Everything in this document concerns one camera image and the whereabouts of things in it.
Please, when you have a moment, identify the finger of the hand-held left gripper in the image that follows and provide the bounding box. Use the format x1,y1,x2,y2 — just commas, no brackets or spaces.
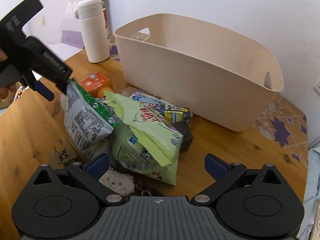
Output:
21,37,73,94
21,71,55,102

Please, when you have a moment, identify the grey green snack bag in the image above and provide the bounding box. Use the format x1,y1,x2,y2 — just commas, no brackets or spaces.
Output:
64,78,118,160

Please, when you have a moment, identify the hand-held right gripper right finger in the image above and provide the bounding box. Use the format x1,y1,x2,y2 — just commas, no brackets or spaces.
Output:
191,154,288,207

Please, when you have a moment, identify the wooden desktop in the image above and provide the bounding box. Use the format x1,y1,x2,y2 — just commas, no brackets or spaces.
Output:
0,47,309,240

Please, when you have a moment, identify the person's left hand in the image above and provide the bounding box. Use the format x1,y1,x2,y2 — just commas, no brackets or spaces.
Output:
0,50,16,100

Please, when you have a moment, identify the light blue cloth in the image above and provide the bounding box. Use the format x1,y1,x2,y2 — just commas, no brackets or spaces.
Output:
306,147,320,230

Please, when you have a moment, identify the pale lilac picture board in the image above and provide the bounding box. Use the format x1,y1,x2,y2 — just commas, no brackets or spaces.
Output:
24,0,107,49

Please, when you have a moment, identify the light green snack bag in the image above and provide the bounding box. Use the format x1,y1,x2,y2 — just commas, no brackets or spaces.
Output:
104,90,184,187

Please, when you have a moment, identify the white thermos bottle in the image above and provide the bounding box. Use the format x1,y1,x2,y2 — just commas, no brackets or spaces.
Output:
74,0,110,63

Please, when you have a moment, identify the blue white packet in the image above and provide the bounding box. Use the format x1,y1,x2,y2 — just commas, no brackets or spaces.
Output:
120,87,173,111

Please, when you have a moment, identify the white plush toy brown hair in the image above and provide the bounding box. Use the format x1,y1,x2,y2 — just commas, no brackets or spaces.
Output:
99,169,155,197

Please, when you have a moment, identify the orange small box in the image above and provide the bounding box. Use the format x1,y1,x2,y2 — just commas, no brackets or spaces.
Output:
79,72,113,98

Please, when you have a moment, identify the red white box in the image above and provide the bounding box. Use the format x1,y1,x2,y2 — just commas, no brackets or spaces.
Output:
102,8,108,37

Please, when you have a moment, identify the cartoon print box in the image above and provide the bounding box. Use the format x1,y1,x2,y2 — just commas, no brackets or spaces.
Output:
155,102,193,125

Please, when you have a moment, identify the beige plastic basket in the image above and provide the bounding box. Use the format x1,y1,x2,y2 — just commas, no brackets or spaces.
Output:
114,13,285,133

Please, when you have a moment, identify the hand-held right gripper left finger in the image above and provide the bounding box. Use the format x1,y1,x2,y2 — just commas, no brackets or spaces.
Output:
26,154,125,207

